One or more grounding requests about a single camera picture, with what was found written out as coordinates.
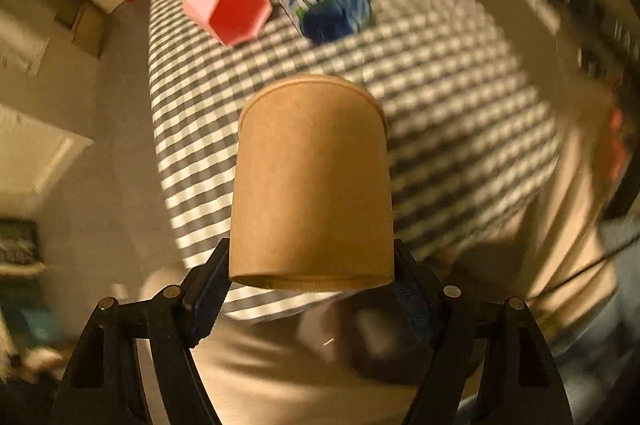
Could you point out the brown kraft paper cup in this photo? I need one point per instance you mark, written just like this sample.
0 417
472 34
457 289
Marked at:
311 204

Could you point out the grey white checkered tablecloth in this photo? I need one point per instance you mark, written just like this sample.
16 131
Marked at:
471 140

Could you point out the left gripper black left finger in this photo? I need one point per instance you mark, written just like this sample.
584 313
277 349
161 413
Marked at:
103 383

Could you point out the pink hexagonal cup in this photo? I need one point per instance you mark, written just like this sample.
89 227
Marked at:
230 22

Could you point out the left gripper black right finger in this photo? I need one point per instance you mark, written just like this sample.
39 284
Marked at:
520 383

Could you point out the white louvered closet door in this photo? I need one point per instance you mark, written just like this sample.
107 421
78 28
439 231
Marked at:
34 157

